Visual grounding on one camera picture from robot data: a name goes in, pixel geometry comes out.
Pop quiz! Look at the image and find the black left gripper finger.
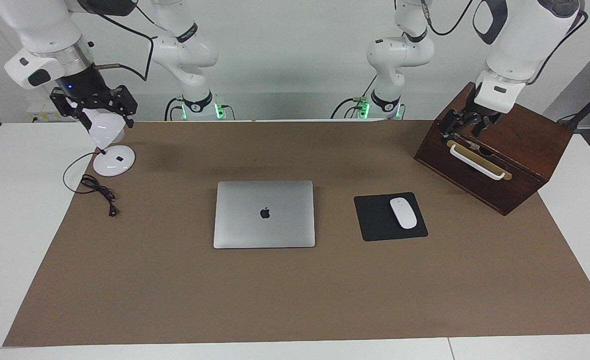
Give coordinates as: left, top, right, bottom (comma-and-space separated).
440, 108, 469, 141
471, 116, 501, 138

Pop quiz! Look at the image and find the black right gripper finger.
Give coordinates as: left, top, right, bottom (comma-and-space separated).
50, 89, 94, 135
111, 86, 139, 128

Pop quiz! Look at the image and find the silver laptop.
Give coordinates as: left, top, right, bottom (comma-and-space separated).
213, 180, 316, 249

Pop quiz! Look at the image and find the white power strip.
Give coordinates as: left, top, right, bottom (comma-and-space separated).
26, 99, 65, 123

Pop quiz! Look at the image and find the dark wooden box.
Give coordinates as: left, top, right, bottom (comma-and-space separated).
414, 81, 574, 216

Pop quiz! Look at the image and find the white desk lamp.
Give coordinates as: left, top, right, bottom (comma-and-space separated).
82, 110, 136, 177

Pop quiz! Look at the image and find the white computer mouse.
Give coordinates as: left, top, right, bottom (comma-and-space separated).
390, 197, 418, 230

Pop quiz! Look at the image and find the black mouse pad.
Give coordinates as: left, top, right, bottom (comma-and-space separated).
354, 192, 429, 242

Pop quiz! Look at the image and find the brown table mat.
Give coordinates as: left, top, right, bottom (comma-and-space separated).
2, 120, 590, 347

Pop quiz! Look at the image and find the white box handle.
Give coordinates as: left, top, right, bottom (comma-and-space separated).
448, 143, 507, 181

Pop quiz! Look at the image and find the black right base cable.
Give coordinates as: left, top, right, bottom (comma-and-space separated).
163, 97, 183, 122

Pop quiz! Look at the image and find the black base cable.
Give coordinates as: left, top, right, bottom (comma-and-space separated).
331, 75, 376, 120
163, 97, 183, 122

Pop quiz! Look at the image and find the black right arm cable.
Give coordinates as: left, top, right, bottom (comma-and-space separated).
82, 5, 154, 82

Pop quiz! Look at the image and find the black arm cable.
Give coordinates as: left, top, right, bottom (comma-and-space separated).
82, 5, 154, 82
421, 0, 589, 86

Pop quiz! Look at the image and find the black lamp cable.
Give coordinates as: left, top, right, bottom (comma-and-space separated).
63, 151, 120, 218

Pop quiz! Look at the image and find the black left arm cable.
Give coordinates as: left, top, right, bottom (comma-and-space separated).
421, 0, 589, 86

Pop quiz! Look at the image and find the black left base cable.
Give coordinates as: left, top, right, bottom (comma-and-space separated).
331, 75, 376, 120

